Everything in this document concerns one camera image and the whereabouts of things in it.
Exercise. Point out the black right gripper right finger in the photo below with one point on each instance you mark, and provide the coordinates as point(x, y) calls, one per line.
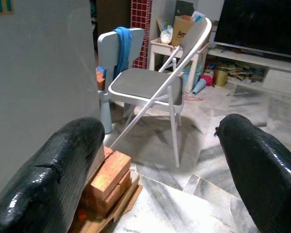
point(266, 177)

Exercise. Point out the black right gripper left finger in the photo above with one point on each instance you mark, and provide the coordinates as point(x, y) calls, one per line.
point(43, 179)

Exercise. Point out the grey fridge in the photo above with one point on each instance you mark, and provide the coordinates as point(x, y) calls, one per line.
point(38, 72)

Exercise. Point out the orange brick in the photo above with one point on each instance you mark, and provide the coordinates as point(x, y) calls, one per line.
point(101, 83)
point(118, 196)
point(108, 151)
point(111, 170)

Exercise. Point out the white TV console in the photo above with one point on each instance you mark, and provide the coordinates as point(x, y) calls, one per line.
point(281, 77)

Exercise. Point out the colourful book pile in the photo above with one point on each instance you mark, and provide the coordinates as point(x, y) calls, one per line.
point(242, 71)

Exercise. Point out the gold tin can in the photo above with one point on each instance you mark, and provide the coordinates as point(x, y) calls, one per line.
point(220, 77)

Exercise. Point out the light blue cone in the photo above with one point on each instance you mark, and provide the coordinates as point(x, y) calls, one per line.
point(197, 88)

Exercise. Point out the pink ball toy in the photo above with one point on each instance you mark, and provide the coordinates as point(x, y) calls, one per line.
point(207, 80)

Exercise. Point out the blue block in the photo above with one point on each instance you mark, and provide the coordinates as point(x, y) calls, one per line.
point(101, 71)

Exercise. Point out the light blue plastic bin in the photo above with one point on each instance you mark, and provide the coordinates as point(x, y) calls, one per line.
point(195, 75)

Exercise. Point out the grey folding chair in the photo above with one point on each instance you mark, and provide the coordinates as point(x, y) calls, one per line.
point(140, 82)

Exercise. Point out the light blue solid-back child chair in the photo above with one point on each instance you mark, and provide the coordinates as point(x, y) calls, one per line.
point(106, 41)

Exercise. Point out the blue cloth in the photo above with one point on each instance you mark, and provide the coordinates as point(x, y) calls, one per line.
point(123, 48)

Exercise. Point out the black television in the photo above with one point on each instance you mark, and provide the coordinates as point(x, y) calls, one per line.
point(257, 21)

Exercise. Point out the brown cardboard box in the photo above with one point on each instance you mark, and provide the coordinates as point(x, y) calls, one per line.
point(179, 34)

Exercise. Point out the white side table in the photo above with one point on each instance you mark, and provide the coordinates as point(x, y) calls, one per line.
point(155, 48)

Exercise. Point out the white plastic bag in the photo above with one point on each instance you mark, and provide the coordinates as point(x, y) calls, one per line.
point(166, 35)

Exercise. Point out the teal letter sticker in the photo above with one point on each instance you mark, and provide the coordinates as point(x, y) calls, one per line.
point(1, 7)

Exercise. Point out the framed picture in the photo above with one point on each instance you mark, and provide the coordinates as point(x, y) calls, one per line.
point(161, 24)

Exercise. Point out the red tiled pillar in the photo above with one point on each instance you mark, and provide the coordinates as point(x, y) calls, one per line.
point(140, 14)

